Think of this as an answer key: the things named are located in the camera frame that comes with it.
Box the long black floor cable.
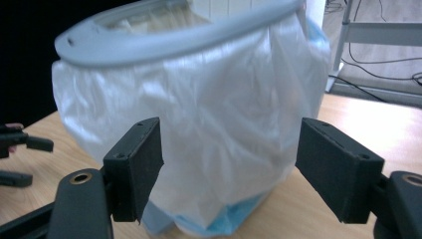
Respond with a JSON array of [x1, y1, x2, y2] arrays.
[[327, 74, 387, 104]]

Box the white metal frame desk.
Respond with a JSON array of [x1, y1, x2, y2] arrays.
[[325, 0, 422, 95]]

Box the black curtain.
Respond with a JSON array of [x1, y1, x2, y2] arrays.
[[0, 0, 140, 128]]

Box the grey and white trash can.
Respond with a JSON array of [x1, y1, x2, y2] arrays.
[[51, 0, 332, 239]]

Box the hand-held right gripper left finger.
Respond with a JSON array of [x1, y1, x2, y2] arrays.
[[103, 117, 165, 223]]

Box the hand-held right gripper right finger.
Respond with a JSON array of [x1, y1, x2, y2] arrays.
[[295, 117, 386, 224]]

